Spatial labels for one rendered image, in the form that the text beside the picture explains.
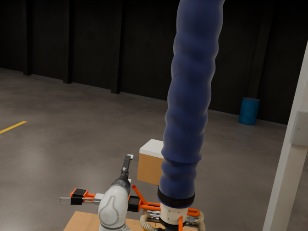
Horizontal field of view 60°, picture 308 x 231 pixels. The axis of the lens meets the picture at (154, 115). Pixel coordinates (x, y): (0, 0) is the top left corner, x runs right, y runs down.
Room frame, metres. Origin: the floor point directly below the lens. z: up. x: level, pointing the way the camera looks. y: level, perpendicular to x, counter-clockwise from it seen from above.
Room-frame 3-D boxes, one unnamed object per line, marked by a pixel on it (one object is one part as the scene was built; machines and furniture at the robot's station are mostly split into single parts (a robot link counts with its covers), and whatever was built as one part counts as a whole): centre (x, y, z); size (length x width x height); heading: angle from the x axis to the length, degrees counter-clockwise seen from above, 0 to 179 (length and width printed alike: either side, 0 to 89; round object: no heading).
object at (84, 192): (1.51, 0.41, 1.23); 0.08 x 0.07 x 0.05; 86
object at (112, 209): (0.92, 0.12, 1.56); 0.16 x 0.11 x 0.13; 176
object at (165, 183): (1.46, -0.18, 1.83); 0.22 x 0.22 x 1.04
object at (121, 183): (1.03, 0.11, 1.58); 0.09 x 0.06 x 0.09; 86
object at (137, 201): (1.48, 0.07, 1.23); 0.10 x 0.08 x 0.06; 176
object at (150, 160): (3.02, -0.22, 0.82); 0.60 x 0.40 x 0.40; 72
